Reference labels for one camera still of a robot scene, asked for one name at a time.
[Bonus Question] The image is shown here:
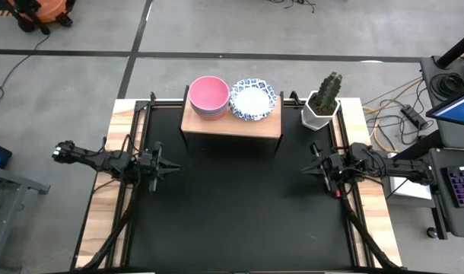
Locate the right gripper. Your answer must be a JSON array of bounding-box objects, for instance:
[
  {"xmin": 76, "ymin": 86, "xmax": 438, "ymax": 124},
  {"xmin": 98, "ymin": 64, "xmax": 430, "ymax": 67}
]
[{"xmin": 300, "ymin": 141, "xmax": 347, "ymax": 199}]

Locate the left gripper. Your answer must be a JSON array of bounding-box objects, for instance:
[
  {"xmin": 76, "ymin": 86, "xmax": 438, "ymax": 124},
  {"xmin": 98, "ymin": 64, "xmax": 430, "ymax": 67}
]
[{"xmin": 148, "ymin": 141, "xmax": 181, "ymax": 193}]

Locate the green plastic bowl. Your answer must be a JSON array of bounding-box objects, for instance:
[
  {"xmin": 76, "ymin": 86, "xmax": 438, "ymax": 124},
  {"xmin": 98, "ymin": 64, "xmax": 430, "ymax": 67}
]
[{"xmin": 192, "ymin": 108, "xmax": 229, "ymax": 118}]

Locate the pink plastic bowl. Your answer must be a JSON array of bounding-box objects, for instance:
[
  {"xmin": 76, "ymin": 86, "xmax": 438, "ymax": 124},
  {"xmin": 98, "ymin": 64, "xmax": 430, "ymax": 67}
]
[{"xmin": 188, "ymin": 75, "xmax": 230, "ymax": 115}]

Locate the wooden shelf with black legs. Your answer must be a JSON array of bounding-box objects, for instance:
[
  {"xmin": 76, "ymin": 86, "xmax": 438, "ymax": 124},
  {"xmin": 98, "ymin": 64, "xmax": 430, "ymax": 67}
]
[{"xmin": 178, "ymin": 85, "xmax": 285, "ymax": 153}]

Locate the cactus in white pot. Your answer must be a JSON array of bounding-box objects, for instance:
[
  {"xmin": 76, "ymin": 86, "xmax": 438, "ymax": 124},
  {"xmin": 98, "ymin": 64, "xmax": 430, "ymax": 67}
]
[{"xmin": 300, "ymin": 71, "xmax": 343, "ymax": 132}]

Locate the black table mat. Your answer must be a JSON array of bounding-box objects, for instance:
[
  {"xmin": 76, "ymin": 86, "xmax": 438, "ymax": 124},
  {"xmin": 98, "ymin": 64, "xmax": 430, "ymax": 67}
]
[{"xmin": 127, "ymin": 106, "xmax": 354, "ymax": 269}]

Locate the white paper sheet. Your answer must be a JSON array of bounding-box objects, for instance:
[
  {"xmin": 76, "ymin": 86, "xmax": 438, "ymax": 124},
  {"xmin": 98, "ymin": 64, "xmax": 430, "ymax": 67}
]
[{"xmin": 386, "ymin": 174, "xmax": 434, "ymax": 201}]

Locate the black power strip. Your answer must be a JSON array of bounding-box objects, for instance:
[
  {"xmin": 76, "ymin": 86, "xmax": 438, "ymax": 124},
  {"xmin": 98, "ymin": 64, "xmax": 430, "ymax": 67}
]
[{"xmin": 399, "ymin": 104, "xmax": 431, "ymax": 130}]

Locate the backlit keyboard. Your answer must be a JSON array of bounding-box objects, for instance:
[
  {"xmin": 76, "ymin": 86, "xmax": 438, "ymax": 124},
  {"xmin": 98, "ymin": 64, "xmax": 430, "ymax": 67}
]
[{"xmin": 444, "ymin": 165, "xmax": 464, "ymax": 209}]

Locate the grey metal stand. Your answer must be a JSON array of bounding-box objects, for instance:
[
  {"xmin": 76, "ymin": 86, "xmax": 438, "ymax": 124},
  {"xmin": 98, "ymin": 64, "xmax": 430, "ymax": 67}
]
[{"xmin": 0, "ymin": 163, "xmax": 51, "ymax": 274}]

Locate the grey equipment desk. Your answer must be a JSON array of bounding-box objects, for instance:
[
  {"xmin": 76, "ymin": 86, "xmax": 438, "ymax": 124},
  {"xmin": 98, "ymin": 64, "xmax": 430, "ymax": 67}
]
[{"xmin": 420, "ymin": 55, "xmax": 464, "ymax": 241}]

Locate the monitor with blue screen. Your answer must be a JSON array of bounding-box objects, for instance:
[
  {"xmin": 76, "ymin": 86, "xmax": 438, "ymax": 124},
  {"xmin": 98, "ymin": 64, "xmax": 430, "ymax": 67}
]
[{"xmin": 425, "ymin": 85, "xmax": 464, "ymax": 129}]

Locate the black pole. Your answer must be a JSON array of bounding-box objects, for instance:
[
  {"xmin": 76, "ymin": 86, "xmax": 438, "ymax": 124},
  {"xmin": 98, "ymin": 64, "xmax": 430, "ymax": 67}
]
[{"xmin": 435, "ymin": 28, "xmax": 464, "ymax": 69}]

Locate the orange shop vacuum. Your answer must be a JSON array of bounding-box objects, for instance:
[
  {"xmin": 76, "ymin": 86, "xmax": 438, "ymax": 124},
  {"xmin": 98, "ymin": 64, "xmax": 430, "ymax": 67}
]
[{"xmin": 5, "ymin": 0, "xmax": 76, "ymax": 34}]

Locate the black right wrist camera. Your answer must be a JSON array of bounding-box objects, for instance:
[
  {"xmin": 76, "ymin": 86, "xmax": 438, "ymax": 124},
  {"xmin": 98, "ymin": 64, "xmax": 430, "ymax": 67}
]
[{"xmin": 328, "ymin": 151, "xmax": 349, "ymax": 180}]

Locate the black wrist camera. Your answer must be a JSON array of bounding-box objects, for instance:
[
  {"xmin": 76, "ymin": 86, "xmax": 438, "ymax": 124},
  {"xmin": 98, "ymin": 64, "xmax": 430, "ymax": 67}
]
[
  {"xmin": 328, "ymin": 151, "xmax": 349, "ymax": 180},
  {"xmin": 137, "ymin": 151, "xmax": 152, "ymax": 182}
]

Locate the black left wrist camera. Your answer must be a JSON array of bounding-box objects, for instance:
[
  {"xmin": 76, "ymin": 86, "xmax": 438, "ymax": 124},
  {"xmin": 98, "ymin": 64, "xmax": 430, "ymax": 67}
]
[{"xmin": 137, "ymin": 151, "xmax": 152, "ymax": 182}]

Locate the yellow floor cable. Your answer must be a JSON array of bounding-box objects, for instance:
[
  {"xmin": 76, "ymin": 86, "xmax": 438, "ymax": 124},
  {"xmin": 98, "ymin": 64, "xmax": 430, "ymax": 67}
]
[{"xmin": 363, "ymin": 75, "xmax": 425, "ymax": 153}]

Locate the coiled black cable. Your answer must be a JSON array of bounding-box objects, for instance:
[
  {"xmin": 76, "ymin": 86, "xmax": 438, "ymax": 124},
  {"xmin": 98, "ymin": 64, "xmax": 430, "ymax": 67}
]
[{"xmin": 429, "ymin": 71, "xmax": 464, "ymax": 100}]

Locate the black floor cable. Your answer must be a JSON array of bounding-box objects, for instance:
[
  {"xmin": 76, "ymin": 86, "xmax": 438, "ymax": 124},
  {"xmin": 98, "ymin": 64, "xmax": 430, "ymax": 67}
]
[
  {"xmin": 268, "ymin": 0, "xmax": 316, "ymax": 14},
  {"xmin": 0, "ymin": 33, "xmax": 50, "ymax": 111}
]

